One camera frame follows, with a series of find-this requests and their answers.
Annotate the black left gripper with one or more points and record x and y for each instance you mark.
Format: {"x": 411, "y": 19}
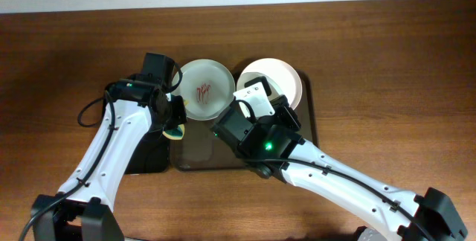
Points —
{"x": 178, "y": 111}

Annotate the white plate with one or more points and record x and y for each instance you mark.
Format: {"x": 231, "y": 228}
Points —
{"x": 275, "y": 89}

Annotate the green yellow sponge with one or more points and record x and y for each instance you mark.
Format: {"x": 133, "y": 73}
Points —
{"x": 174, "y": 134}

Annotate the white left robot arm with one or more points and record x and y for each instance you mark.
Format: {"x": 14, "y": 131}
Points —
{"x": 83, "y": 207}

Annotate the pink plate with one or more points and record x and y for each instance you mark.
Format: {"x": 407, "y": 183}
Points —
{"x": 283, "y": 74}

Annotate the pale green plate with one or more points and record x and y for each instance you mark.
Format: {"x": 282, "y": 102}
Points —
{"x": 207, "y": 88}

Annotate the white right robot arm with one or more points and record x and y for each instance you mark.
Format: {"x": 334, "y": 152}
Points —
{"x": 271, "y": 145}

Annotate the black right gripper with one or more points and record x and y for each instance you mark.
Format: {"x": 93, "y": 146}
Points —
{"x": 288, "y": 112}

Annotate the brown serving tray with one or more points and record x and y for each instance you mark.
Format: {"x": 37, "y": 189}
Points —
{"x": 201, "y": 150}

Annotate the black small tray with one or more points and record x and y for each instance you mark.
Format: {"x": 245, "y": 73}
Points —
{"x": 152, "y": 151}

